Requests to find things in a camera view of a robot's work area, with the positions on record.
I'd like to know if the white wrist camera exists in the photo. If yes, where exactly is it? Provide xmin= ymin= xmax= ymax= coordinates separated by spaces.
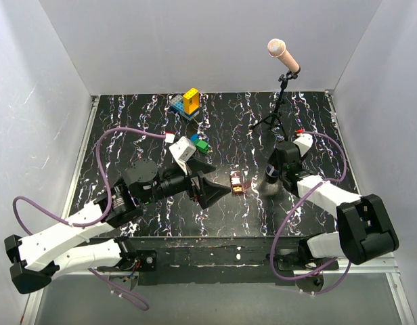
xmin=293 ymin=129 xmax=313 ymax=158
xmin=169 ymin=136 xmax=196 ymax=175

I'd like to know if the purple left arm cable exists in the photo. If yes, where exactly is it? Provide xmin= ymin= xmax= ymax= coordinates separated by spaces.
xmin=12 ymin=127 xmax=175 ymax=311

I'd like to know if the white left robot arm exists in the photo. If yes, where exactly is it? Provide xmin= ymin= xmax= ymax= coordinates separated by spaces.
xmin=4 ymin=158 xmax=229 ymax=294

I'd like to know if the yellow blue toy brick stack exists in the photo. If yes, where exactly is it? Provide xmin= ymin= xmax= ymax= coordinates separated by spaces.
xmin=169 ymin=88 xmax=200 ymax=121

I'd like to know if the green blue toy brick cluster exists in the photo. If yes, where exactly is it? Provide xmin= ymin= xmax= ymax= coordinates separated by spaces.
xmin=190 ymin=134 xmax=209 ymax=154

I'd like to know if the pink microphone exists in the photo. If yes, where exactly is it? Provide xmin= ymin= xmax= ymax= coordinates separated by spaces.
xmin=267 ymin=39 xmax=301 ymax=74

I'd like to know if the red weekly pill organizer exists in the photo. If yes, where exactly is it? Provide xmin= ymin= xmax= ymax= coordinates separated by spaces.
xmin=229 ymin=171 xmax=252 ymax=196

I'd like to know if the black microphone stand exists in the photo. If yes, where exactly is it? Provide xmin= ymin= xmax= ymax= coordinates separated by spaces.
xmin=249 ymin=71 xmax=300 ymax=140

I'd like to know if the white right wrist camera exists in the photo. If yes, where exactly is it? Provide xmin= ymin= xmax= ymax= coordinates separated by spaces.
xmin=293 ymin=129 xmax=313 ymax=158

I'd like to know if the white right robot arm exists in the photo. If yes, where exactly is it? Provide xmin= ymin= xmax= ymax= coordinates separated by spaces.
xmin=269 ymin=141 xmax=399 ymax=269

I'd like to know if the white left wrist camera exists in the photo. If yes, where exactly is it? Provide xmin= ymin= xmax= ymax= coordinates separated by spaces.
xmin=169 ymin=136 xmax=196 ymax=175

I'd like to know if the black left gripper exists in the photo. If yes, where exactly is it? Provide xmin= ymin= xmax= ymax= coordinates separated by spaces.
xmin=141 ymin=156 xmax=231 ymax=207

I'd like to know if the white vitamin pill bottle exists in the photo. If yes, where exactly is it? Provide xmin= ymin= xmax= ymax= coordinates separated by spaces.
xmin=265 ymin=164 xmax=279 ymax=179

